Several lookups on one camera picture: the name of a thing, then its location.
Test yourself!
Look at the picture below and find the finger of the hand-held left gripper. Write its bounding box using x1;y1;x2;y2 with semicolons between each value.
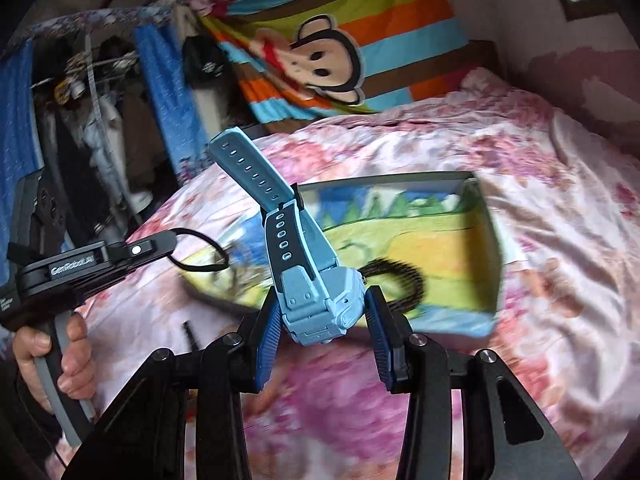
107;232;177;267

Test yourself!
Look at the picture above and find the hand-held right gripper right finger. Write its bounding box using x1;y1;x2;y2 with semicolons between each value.
364;289;586;480

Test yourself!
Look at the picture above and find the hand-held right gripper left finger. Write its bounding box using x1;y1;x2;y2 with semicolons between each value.
60;287;288;480

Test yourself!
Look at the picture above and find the black bead bracelet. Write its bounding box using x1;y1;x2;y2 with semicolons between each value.
360;257;426;317

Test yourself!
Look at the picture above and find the light blue wrist watch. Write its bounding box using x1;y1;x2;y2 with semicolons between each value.
207;127;371;346

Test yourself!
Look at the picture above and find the black cord loop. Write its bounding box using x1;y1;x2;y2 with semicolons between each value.
167;228;231;274

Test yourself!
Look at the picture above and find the shallow tray with crayon drawing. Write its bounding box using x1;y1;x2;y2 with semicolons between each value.
180;170;503;338

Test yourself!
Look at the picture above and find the person's left hand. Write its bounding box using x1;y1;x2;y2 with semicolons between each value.
12;312;97;411

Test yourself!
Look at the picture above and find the black beaded strand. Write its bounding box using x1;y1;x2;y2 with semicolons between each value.
181;319;200;357

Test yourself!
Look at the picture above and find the row of hanging clothes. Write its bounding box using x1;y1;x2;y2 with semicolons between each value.
30;35;168;221

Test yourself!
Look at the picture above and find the blue dotted wardrobe curtain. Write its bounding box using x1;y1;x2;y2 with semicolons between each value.
0;40;42;201
135;25;211;181

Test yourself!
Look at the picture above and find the pink floral bed cover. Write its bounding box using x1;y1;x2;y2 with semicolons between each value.
75;67;640;480

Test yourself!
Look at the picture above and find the metal wardrobe pole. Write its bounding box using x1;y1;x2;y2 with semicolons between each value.
84;30;102;116

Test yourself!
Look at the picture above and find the black cap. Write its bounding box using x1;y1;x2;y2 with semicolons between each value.
182;35;227;87

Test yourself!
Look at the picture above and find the patterned fabric wardrobe top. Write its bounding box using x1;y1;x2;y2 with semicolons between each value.
27;0;177;38

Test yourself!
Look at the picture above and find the dark wooden headboard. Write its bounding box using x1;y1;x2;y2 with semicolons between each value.
467;40;501;75

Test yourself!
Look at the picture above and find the striped monkey print blanket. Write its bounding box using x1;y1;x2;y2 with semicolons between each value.
197;0;471;123

